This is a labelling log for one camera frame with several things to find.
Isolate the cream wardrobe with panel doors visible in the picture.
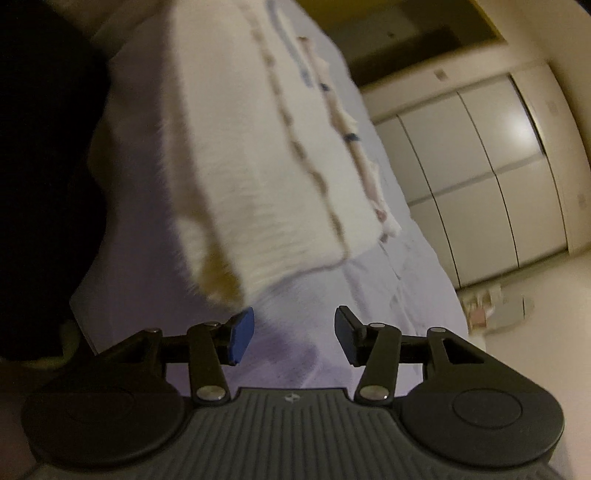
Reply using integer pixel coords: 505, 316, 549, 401
366, 63, 590, 288

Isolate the white bed sheet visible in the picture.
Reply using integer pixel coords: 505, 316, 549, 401
70, 2, 467, 389

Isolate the cream knitted sweater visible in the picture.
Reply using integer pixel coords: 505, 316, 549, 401
161, 1, 401, 308

